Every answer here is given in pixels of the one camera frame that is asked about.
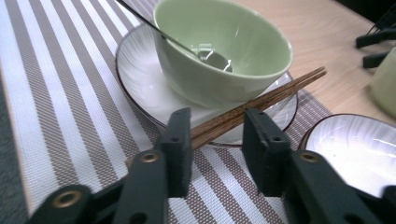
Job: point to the green ceramic bowl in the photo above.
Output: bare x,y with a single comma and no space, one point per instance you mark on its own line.
249,40
387,84

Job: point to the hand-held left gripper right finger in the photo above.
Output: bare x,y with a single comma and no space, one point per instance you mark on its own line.
264,155

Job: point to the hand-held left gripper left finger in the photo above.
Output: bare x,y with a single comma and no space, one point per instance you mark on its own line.
177,149

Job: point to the grey white striped placemat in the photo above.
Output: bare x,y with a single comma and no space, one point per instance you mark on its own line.
62,93

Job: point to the white plate dark rim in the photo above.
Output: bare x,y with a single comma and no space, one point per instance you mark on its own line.
351,149
140,77

